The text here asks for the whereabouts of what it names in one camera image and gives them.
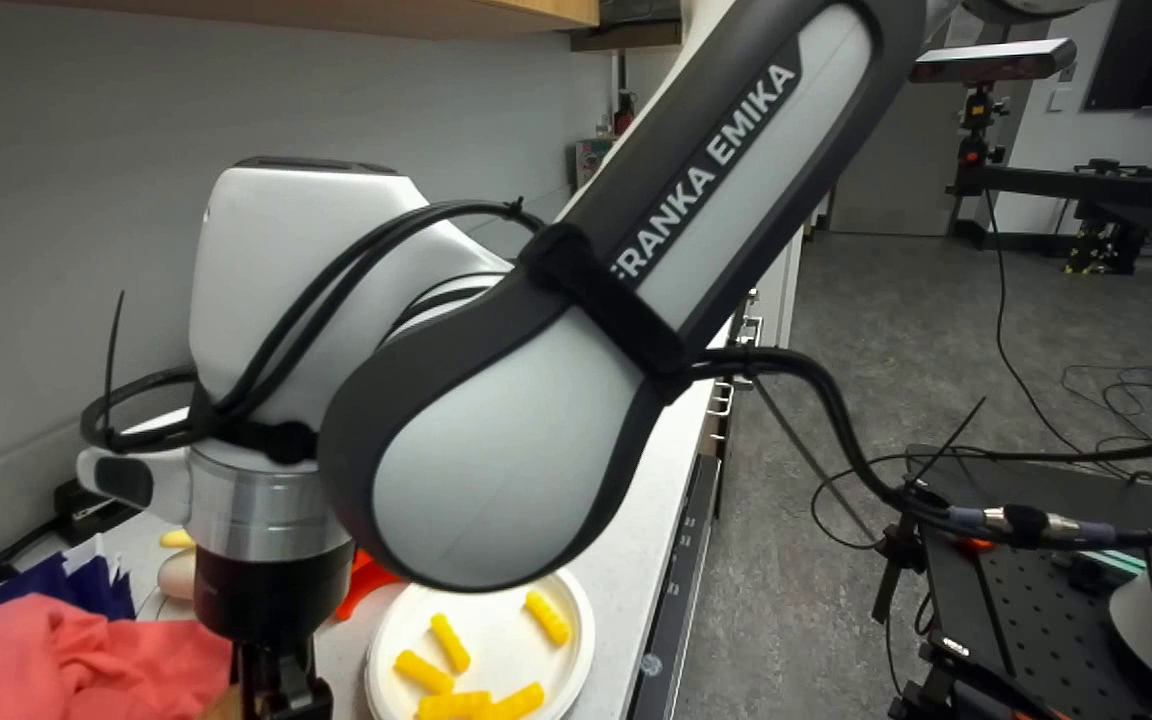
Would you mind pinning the yellow toy fry piece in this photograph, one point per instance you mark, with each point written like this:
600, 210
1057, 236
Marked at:
454, 704
521, 698
448, 642
423, 668
550, 618

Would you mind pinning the orange and black clamp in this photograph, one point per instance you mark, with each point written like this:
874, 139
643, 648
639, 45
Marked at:
979, 546

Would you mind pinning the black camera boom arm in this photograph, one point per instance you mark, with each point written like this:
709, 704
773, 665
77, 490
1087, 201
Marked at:
1080, 185

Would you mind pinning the black stereo camera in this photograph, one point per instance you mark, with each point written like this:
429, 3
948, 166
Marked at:
991, 60

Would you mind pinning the pink cloth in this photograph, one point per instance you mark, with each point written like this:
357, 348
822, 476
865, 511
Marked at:
56, 660

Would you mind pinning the black clamp stand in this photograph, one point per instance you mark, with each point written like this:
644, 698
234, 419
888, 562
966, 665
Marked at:
898, 546

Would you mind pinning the black perforated breadboard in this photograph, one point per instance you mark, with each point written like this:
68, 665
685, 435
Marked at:
1042, 624

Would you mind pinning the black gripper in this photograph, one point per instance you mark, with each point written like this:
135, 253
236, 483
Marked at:
271, 593

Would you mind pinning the black dishwasher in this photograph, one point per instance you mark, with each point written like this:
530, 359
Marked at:
681, 575

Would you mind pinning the yellow banana plushie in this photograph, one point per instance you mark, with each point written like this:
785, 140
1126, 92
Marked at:
176, 538

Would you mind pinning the white paper plate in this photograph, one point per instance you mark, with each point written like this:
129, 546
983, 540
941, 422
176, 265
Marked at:
497, 654

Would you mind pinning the orange plush bread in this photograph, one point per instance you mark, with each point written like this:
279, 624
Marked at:
223, 704

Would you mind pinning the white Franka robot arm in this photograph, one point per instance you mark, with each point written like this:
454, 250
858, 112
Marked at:
497, 442

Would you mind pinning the navy blue cloth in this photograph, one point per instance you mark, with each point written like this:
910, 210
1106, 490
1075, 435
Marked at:
63, 580

